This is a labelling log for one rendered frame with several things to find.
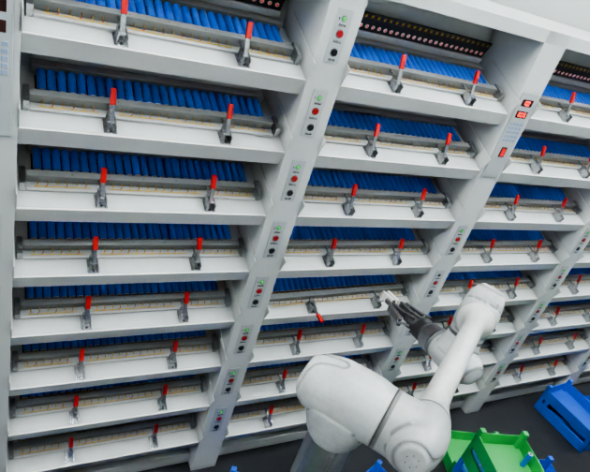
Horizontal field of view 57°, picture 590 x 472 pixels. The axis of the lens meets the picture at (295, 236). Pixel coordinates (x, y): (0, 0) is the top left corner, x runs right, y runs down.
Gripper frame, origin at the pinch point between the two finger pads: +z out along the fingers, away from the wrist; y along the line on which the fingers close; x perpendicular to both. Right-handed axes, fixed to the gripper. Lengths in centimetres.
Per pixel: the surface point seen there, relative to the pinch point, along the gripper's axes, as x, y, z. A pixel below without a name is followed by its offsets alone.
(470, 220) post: 30.5, 22.6, -1.2
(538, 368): -60, 132, 17
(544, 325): -25, 106, 8
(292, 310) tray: -6.1, -33.4, 6.2
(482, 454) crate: -43, 31, -35
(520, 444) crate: -43, 50, -35
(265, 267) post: 13, -49, 1
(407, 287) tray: -1.5, 15.7, 9.6
